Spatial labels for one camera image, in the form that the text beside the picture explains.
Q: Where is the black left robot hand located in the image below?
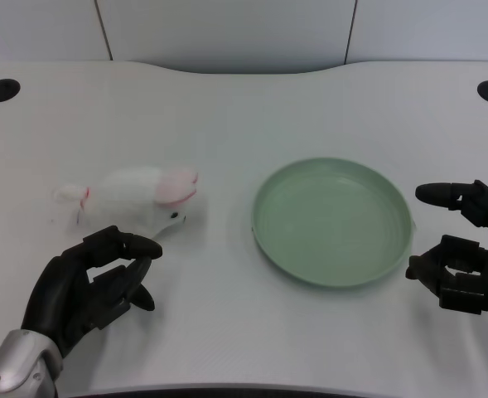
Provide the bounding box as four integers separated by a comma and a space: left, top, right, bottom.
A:
20, 226, 163, 360

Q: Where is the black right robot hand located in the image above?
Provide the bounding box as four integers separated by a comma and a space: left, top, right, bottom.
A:
405, 179, 488, 323

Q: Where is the white rabbit doll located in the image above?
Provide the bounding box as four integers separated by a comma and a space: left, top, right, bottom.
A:
52, 165, 200, 240

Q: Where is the green plate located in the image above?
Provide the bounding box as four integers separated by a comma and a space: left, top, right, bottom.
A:
250, 156, 415, 289

